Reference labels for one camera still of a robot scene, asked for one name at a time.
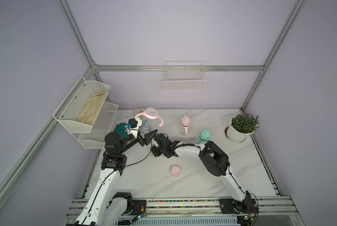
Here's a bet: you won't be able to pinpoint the mint green bottle cap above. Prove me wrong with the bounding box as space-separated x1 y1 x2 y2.
199 129 211 141

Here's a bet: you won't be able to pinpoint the upper white mesh shelf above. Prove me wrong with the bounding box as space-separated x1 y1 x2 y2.
53 77 111 133

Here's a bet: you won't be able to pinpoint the beige glove in shelf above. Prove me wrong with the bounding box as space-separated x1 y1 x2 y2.
76 91 108 126

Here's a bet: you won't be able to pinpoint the pink bottle cap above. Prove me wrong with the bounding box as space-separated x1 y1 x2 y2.
181 115 191 127
170 165 181 178

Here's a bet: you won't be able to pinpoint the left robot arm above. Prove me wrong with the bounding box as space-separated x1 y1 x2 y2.
72 130 157 226

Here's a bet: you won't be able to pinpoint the beige glove green fingertips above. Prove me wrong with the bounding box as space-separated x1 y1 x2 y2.
133 108 145 117

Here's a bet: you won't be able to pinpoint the white mesh shelf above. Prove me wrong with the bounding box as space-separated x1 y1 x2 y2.
78 101 118 149
53 77 111 133

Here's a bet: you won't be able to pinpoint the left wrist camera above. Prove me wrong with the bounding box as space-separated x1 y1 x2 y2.
126 117 142 138

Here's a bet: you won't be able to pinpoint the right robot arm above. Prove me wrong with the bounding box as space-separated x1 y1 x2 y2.
151 134 256 214

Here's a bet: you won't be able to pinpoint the lower white mesh shelf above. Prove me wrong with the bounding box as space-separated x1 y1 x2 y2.
78 101 118 149

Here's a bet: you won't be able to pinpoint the aluminium front rail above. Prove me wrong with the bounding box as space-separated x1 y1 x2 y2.
63 196 299 218

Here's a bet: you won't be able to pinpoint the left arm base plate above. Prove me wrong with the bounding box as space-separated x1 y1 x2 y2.
123 200 147 216

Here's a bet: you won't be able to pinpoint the green rubber glove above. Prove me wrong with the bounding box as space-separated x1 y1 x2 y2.
113 122 128 138

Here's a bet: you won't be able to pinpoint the white wire wall basket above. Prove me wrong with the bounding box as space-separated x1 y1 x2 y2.
163 61 206 91

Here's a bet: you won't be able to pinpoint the potted green plant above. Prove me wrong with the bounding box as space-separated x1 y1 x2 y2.
224 113 259 143

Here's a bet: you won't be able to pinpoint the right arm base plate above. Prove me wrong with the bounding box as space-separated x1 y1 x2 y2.
219 198 258 214

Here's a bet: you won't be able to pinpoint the clear baby bottle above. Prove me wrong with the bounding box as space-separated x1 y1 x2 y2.
140 107 159 133

